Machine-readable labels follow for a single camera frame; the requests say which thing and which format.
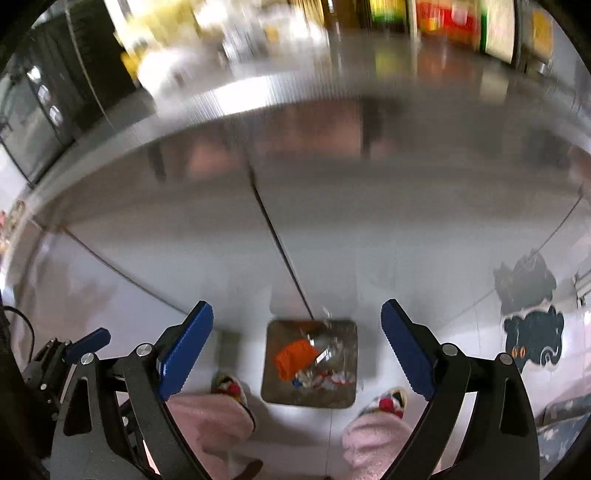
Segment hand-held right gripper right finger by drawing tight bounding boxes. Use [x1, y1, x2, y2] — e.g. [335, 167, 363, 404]
[380, 298, 541, 480]

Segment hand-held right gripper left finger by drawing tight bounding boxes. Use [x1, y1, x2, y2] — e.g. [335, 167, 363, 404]
[51, 300, 214, 480]

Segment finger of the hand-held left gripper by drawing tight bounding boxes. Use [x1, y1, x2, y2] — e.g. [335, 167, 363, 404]
[64, 328, 112, 364]

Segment square steel trash bin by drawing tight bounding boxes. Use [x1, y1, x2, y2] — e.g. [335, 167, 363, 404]
[261, 318, 361, 410]

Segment person's right plush slipper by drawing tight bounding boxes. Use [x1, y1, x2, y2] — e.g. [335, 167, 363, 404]
[361, 387, 410, 420]

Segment person's plush slipper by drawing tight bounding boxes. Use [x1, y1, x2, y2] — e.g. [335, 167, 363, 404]
[211, 373, 256, 428]
[361, 387, 410, 420]

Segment person's left plush slipper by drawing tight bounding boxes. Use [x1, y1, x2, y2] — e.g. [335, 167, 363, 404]
[211, 373, 256, 428]

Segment clear plastic bottle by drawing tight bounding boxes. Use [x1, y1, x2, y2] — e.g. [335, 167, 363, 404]
[302, 318, 357, 371]

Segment red white snack wrapper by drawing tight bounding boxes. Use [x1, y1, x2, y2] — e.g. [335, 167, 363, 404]
[292, 368, 357, 392]

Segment person's left leg pink pants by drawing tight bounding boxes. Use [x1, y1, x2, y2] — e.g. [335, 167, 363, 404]
[165, 392, 264, 480]

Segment black cat-shaped floor mat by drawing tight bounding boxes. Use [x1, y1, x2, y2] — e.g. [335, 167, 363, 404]
[503, 305, 566, 374]

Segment stainless steel counter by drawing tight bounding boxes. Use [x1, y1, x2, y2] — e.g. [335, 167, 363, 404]
[0, 78, 591, 326]

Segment dark cabinet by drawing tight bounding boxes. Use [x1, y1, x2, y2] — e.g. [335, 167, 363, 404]
[0, 0, 141, 185]

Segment black cable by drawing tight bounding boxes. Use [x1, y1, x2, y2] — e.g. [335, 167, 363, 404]
[1, 305, 36, 357]

